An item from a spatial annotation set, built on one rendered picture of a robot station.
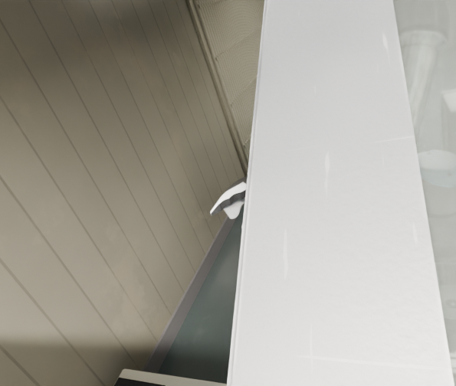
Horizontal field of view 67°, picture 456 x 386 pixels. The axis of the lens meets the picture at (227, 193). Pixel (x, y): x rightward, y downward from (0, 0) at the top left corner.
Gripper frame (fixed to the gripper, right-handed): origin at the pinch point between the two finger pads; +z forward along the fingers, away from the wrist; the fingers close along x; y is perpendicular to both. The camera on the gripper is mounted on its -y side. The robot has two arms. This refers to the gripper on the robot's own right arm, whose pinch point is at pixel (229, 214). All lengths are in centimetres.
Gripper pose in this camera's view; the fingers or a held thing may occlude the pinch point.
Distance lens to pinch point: 60.3
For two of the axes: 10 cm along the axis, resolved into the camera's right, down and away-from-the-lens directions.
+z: -6.8, 5.3, -5.0
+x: -7.0, -2.7, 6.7
